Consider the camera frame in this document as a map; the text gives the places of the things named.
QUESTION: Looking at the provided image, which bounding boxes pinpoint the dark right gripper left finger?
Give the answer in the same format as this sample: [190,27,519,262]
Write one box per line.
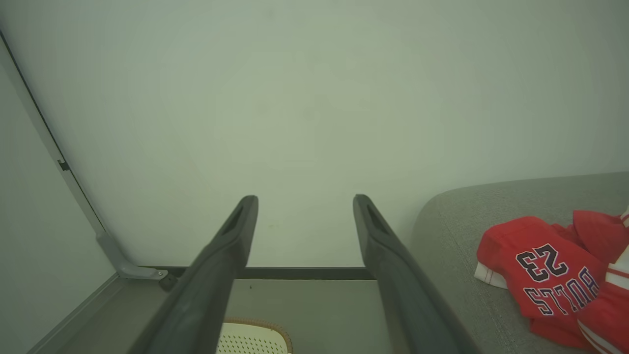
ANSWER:
[129,195,259,354]

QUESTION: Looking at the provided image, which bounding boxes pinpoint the red Bulls 23 jersey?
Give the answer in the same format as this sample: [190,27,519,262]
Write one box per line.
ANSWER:
[474,210,629,351]

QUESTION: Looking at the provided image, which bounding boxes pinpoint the red white striped garment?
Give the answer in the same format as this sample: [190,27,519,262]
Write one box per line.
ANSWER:
[577,206,629,354]

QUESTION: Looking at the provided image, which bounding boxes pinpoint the white laundry basket brown rim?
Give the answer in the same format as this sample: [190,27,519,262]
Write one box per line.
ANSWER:
[216,318,294,354]

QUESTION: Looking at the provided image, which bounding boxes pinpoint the black baseboard strip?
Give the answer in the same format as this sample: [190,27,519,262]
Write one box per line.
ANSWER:
[140,266,376,281]

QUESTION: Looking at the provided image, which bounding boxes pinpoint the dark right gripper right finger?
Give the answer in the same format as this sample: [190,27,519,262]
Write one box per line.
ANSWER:
[353,194,481,354]

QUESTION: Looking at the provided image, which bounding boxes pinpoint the grey fabric sofa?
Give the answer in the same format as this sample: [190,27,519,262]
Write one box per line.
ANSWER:
[410,171,629,354]

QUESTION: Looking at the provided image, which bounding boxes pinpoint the grey metal frame leg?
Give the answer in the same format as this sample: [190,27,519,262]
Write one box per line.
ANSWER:
[0,29,168,281]

